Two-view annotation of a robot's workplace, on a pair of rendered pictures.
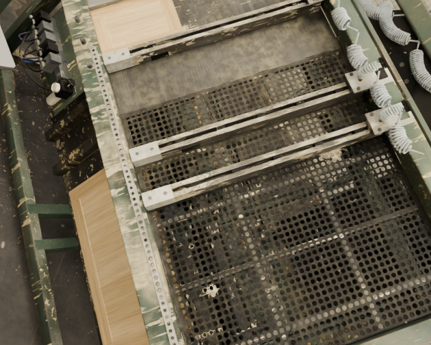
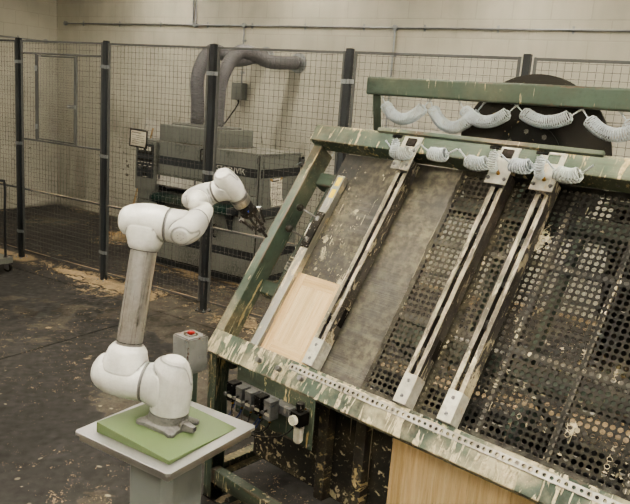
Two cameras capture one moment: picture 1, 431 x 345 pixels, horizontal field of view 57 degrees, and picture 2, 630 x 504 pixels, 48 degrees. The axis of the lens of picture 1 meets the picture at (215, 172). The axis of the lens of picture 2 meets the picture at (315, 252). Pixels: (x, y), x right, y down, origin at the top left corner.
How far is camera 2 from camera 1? 1.26 m
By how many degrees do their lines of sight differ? 26
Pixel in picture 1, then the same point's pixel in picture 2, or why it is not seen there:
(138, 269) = (497, 473)
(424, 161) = (607, 169)
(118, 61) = (318, 352)
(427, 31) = (512, 93)
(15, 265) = not seen: outside the picture
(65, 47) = (269, 389)
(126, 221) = (448, 450)
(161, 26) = (321, 299)
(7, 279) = not seen: outside the picture
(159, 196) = (452, 404)
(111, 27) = (287, 339)
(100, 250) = not seen: outside the picture
